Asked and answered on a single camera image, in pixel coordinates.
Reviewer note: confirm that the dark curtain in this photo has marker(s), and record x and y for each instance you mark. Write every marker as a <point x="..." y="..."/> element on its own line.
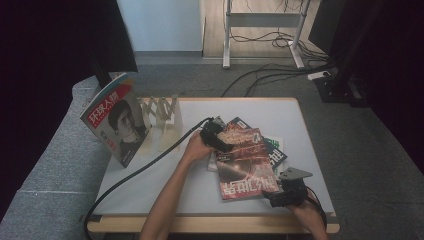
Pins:
<point x="40" y="66"/>
<point x="400" y="66"/>

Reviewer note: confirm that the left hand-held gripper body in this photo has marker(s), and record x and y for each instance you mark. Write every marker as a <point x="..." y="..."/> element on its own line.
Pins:
<point x="211" y="133"/>

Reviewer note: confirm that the person's left hand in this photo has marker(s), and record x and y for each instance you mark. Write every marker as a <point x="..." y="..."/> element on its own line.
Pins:
<point x="196" y="150"/>

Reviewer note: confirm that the dark blue illustrated magazine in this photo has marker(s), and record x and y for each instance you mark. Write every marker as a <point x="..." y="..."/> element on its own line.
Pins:
<point x="271" y="153"/>

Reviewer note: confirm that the beige expandable book rack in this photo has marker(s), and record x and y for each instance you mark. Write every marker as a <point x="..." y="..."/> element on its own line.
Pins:
<point x="171" y="140"/>

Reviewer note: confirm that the white power strip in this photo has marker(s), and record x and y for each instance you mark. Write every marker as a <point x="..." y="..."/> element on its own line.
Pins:
<point x="318" y="75"/>

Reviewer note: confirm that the person's right hand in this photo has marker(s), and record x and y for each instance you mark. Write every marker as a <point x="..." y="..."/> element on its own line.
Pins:
<point x="308" y="216"/>

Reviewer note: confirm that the white metal desk frame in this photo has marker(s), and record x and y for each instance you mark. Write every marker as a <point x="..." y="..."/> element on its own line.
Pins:
<point x="263" y="19"/>

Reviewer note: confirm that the red-brown magazine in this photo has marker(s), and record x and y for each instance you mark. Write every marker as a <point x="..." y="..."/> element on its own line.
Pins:
<point x="246" y="170"/>

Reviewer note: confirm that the white table mat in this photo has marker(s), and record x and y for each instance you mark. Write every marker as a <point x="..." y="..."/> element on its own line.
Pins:
<point x="200" y="113"/>

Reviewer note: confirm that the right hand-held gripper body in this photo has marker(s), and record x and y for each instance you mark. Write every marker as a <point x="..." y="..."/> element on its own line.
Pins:
<point x="293" y="191"/>

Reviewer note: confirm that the portrait magazine with red label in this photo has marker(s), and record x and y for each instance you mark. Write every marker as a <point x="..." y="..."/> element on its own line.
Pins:
<point x="113" y="126"/>

